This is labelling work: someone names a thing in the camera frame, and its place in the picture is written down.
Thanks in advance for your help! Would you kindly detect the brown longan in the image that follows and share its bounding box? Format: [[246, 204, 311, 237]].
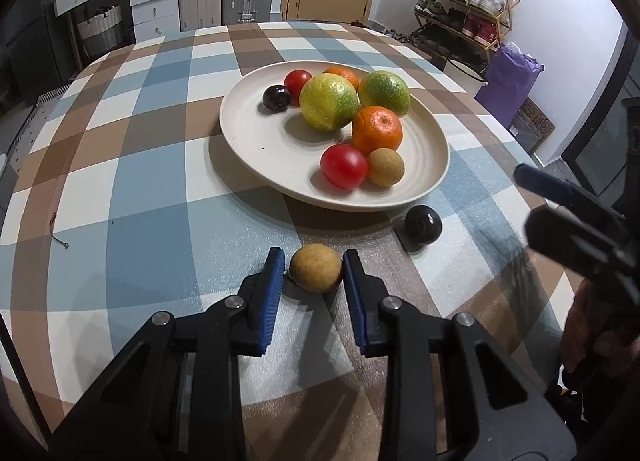
[[289, 243, 344, 293], [367, 148, 405, 187]]

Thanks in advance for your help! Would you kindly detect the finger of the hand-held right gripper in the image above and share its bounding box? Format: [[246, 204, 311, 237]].
[[524, 206, 637, 278], [514, 162, 629, 242]]

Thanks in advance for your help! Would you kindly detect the wicker basket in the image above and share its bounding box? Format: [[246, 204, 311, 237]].
[[76, 5, 124, 54]]

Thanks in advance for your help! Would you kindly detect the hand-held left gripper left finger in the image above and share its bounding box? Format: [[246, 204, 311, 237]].
[[47, 247, 287, 461]]

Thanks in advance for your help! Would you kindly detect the cream round plate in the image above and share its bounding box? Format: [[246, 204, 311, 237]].
[[205, 61, 451, 213]]

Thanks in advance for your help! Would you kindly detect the green citrus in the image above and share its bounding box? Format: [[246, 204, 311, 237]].
[[358, 71, 411, 118]]

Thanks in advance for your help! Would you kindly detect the purple bag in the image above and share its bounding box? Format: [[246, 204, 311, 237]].
[[474, 43, 545, 126]]

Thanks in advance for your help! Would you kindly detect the dark plum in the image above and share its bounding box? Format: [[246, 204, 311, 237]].
[[404, 206, 443, 247], [262, 85, 292, 113]]

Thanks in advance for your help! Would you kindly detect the patterned doormat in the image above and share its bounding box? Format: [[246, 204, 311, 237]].
[[510, 97, 556, 142]]

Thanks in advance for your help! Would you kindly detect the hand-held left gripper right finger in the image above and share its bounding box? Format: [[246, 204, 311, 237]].
[[341, 248, 578, 461]]

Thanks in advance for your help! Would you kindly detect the red tomato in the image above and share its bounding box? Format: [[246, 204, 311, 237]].
[[284, 69, 314, 106], [320, 143, 370, 190]]

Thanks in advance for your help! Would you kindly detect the yellow-green citrus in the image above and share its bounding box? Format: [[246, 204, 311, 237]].
[[299, 73, 361, 133]]

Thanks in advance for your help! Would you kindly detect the wooden shoe rack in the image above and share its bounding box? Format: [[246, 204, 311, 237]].
[[412, 0, 521, 72]]

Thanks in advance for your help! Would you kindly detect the large orange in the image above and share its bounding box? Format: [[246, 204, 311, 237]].
[[351, 106, 404, 156]]

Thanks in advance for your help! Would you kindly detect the person's right hand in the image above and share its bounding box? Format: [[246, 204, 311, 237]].
[[560, 281, 608, 377]]

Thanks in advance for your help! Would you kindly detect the small orange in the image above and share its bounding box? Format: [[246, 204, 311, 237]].
[[322, 67, 361, 92]]

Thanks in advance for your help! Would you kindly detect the white basin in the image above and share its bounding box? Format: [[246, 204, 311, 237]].
[[445, 58, 488, 88]]

